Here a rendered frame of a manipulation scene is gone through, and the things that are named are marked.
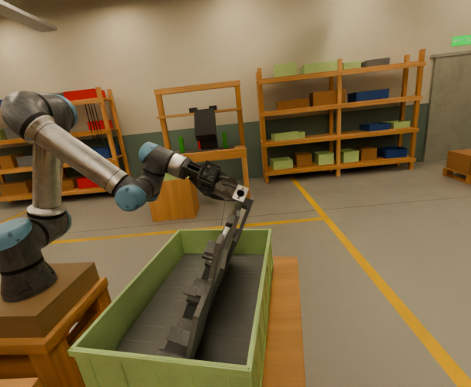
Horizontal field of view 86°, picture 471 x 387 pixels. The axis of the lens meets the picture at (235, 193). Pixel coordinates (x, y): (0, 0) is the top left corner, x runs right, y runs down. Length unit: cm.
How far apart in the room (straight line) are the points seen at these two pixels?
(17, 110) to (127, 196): 36
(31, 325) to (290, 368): 75
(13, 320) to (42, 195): 39
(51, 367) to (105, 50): 594
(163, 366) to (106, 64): 612
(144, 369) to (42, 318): 43
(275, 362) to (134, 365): 35
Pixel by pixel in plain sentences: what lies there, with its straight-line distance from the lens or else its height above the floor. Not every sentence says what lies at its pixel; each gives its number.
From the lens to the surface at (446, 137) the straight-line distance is 724.
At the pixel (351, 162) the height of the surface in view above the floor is 26.
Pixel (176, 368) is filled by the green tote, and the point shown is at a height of 95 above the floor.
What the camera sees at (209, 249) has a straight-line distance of 60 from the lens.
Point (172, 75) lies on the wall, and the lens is 595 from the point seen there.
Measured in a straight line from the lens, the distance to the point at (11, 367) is 120.
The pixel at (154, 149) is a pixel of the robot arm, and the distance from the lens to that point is 87.
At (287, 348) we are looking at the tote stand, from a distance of 84.
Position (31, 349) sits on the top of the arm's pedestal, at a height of 83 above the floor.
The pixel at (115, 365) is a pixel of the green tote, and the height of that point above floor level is 93.
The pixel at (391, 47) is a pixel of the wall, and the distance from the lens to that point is 661.
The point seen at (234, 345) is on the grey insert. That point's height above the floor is 85.
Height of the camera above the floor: 142
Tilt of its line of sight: 17 degrees down
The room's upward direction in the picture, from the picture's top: 6 degrees counter-clockwise
